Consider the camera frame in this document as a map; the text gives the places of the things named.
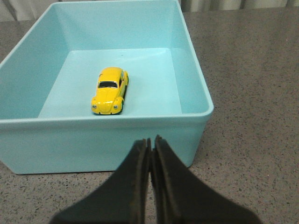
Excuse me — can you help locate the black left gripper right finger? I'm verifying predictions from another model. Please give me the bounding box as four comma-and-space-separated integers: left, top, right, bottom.
151, 136, 261, 224

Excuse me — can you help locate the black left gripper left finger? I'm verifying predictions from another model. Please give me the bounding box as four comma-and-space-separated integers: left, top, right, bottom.
50, 138, 151, 224

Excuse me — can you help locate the yellow toy beetle car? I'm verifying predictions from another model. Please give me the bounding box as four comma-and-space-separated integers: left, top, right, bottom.
91, 67, 128, 115

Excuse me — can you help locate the light blue plastic box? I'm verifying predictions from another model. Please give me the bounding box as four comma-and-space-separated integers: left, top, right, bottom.
0, 0, 214, 174

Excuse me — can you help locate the grey pleated curtain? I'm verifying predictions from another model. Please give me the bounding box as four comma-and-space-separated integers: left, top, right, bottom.
0, 0, 299, 22

